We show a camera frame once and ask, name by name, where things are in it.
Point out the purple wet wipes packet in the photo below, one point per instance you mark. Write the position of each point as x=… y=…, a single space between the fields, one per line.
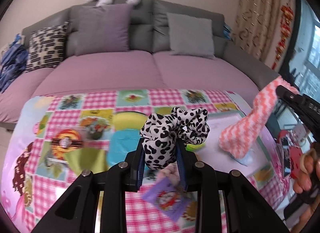
x=165 y=200

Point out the window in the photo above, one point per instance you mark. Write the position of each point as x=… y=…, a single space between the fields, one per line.
x=312 y=55

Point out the black spotted scrunchie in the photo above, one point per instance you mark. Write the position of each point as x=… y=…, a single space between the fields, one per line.
x=160 y=138

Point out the small grey cushion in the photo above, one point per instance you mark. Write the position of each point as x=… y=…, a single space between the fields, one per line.
x=190 y=35

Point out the teal shallow cardboard tray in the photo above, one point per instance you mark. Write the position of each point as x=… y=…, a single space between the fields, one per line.
x=215 y=128

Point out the black patterned cushion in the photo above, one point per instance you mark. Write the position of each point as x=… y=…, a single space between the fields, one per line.
x=45 y=45

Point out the large grey cushion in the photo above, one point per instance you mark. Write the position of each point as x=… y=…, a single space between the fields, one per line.
x=100 y=30

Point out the grey sofa with pink cover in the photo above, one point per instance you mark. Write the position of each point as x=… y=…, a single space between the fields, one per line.
x=100 y=72

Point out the blue cloth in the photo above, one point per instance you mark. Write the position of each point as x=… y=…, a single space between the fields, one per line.
x=227 y=32

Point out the pink fluffy sock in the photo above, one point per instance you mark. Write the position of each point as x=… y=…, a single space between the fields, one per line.
x=250 y=118

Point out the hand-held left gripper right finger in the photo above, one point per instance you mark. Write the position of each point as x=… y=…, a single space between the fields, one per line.
x=181 y=168

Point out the person's right hand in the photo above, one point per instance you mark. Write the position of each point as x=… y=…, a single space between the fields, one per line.
x=307 y=170

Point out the blue checked clothing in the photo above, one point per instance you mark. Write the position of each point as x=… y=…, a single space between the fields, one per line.
x=12 y=67

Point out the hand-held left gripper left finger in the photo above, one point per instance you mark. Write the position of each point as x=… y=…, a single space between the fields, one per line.
x=140 y=170

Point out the red hanging ornament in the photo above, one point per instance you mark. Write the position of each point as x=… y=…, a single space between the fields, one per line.
x=285 y=22

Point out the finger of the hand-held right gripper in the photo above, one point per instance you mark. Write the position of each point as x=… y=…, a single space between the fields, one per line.
x=287 y=95

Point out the pink checkered tablecloth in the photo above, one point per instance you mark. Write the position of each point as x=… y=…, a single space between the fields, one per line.
x=100 y=98

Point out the blue face mask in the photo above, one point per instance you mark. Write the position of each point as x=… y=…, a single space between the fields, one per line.
x=243 y=160

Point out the beige patterned curtain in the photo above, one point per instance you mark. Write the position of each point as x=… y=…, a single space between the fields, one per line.
x=257 y=17

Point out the red bag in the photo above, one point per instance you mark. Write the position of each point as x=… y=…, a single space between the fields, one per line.
x=295 y=153

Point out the clear round snack packet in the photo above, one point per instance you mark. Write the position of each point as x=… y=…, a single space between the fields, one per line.
x=66 y=141

